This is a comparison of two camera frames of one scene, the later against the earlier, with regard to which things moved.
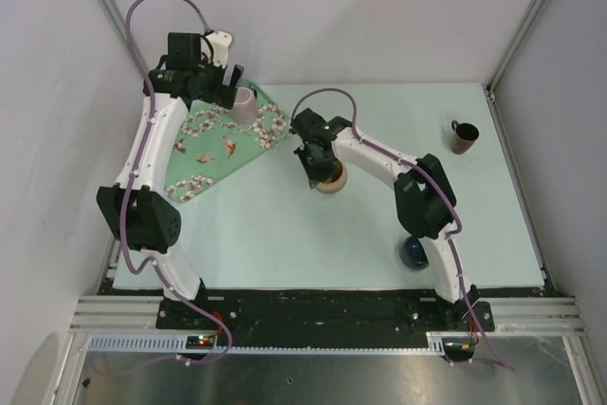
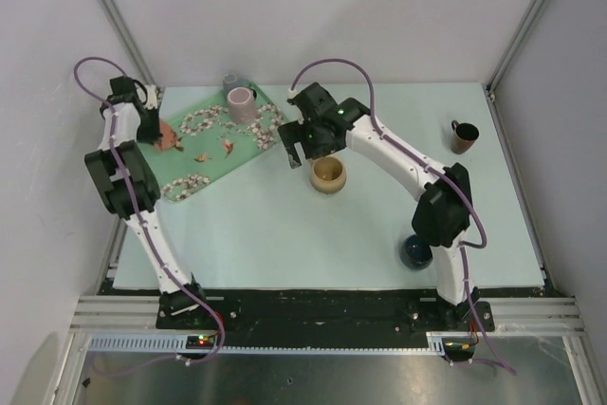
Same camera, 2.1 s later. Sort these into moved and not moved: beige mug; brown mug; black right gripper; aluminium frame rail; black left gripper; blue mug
Moved: black left gripper; black right gripper
Not moved: blue mug; beige mug; aluminium frame rail; brown mug
